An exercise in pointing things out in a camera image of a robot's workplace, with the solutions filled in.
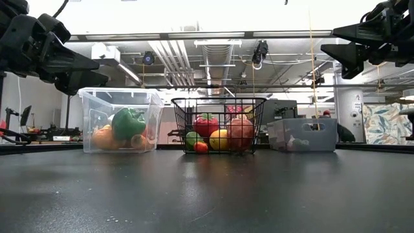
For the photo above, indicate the red bell pepper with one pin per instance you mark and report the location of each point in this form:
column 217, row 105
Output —
column 146, row 132

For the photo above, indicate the small red-orange fruit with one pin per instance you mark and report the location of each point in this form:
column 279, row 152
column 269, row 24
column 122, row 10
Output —
column 200, row 147

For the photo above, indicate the green lime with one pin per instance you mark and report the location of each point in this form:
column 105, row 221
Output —
column 191, row 137

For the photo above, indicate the grey plastic bin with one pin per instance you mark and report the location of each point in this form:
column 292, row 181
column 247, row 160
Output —
column 320, row 142

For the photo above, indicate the orange bell pepper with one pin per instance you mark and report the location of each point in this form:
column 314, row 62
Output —
column 103, row 139

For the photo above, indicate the black table mat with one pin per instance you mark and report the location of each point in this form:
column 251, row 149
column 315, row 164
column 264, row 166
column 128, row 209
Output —
column 194, row 194

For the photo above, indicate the large white garlic bulb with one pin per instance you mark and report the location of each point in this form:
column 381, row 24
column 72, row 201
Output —
column 291, row 142

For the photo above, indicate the clear plastic bin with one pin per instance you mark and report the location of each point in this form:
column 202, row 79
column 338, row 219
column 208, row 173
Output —
column 97, row 106

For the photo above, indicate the green bell pepper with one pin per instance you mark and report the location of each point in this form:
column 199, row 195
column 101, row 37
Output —
column 127, row 124

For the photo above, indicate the black hanging camera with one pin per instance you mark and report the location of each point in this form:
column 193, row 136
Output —
column 260, row 51

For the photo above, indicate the yellow lemon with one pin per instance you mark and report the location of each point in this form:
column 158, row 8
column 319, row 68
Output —
column 219, row 139

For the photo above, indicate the person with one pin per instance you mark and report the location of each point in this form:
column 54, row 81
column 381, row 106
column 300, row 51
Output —
column 345, row 134

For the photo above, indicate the black monitor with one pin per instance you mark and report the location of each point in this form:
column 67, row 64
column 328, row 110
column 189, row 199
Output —
column 25, row 115

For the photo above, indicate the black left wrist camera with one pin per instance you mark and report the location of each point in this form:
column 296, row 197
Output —
column 55, row 29

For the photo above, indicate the round black ceiling camera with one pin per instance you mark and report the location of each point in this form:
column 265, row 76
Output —
column 148, row 58

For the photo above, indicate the small green pepper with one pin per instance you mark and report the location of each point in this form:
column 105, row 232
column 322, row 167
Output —
column 302, row 144

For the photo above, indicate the white round column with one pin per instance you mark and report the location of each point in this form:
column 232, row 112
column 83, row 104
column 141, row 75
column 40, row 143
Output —
column 349, row 97

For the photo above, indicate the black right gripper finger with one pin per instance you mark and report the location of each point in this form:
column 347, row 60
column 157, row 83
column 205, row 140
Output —
column 365, row 32
column 354, row 55

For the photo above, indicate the black machine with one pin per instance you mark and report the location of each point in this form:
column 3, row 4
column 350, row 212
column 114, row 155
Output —
column 279, row 108

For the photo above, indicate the grey horizontal frame beam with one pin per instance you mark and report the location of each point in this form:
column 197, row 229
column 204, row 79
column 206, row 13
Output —
column 161, row 35

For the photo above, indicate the white ceiling light fixture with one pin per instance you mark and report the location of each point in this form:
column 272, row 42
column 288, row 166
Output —
column 106, row 53

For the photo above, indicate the grey ventilation duct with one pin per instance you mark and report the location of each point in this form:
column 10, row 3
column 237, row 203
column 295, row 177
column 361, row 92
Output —
column 216, row 55

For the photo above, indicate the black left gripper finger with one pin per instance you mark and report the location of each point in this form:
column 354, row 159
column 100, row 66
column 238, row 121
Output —
column 82, row 82
column 68, row 61

